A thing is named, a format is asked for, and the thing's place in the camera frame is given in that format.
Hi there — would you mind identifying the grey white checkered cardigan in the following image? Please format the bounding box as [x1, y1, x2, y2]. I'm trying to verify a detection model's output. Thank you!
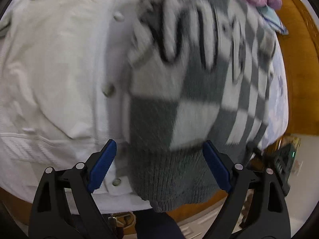
[127, 0, 278, 213]

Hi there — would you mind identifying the floral printed bed sheet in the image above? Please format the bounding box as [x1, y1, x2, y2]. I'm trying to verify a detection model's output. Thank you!
[256, 38, 290, 153]

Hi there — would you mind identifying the teal striped pillow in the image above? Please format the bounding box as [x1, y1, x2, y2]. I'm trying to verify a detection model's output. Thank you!
[258, 4, 289, 34]

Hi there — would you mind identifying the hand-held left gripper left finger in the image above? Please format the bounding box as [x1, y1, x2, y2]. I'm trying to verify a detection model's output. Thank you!
[29, 139, 117, 239]

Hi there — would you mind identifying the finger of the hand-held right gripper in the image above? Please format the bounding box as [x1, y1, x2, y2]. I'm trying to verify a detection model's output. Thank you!
[245, 142, 267, 171]

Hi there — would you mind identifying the person's dark trouser leg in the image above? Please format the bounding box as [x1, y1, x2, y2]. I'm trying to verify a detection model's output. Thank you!
[134, 210, 188, 239]

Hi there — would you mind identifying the white jacket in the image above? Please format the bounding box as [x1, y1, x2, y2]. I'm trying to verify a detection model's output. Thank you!
[0, 0, 156, 211]

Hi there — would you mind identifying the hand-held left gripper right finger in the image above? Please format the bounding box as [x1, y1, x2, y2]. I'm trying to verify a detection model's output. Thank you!
[202, 140, 292, 239]

